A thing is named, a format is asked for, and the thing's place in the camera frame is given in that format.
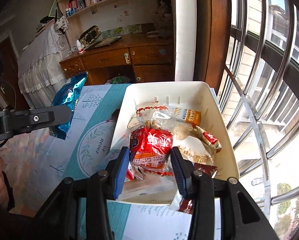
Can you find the black gold ornate box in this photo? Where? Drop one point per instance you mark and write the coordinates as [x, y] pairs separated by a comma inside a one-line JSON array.
[[90, 35]]

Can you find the wooden desk with drawers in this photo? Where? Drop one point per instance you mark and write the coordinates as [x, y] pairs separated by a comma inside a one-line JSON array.
[[137, 56]]

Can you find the pastel floral blanket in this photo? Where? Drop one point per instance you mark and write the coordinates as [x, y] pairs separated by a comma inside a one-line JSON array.
[[30, 176]]

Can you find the brown soda cracker pack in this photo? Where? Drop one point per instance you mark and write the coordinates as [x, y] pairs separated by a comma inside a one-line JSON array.
[[151, 184]]

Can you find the metal window bars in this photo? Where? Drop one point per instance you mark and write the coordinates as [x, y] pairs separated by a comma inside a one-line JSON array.
[[259, 100]]

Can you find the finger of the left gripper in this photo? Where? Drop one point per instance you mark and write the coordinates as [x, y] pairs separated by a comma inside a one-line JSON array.
[[34, 119]]

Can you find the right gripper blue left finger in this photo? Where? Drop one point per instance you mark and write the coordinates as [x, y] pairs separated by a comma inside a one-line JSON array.
[[113, 176]]

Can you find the mountain print bread bag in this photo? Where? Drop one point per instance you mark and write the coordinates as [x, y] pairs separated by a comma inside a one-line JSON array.
[[190, 147]]

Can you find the orange oats bar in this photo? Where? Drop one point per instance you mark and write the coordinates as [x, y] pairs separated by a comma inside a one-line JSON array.
[[186, 115]]

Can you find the red candy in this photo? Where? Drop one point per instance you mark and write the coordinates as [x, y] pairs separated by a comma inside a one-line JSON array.
[[150, 152]]

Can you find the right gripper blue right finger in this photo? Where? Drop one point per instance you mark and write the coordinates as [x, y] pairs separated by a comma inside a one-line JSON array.
[[191, 183]]

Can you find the red Lipo biscuit bag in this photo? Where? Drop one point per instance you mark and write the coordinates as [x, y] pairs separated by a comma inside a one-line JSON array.
[[208, 140]]

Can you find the blue patterned tablecloth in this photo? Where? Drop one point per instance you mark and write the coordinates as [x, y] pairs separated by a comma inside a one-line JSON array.
[[85, 151]]

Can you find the white red small bottle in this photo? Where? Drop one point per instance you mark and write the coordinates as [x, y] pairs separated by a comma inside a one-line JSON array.
[[80, 47]]

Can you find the walnut snack clear pack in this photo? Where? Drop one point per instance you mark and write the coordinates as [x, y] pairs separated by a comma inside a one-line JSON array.
[[154, 115]]

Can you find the dark brownie pack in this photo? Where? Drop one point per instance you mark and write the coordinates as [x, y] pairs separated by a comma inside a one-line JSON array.
[[210, 170]]

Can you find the blue foil candy pack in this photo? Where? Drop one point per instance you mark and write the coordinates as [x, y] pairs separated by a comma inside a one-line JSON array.
[[68, 95]]

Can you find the red blue cookie roll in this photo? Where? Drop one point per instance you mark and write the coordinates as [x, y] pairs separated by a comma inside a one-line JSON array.
[[186, 206]]

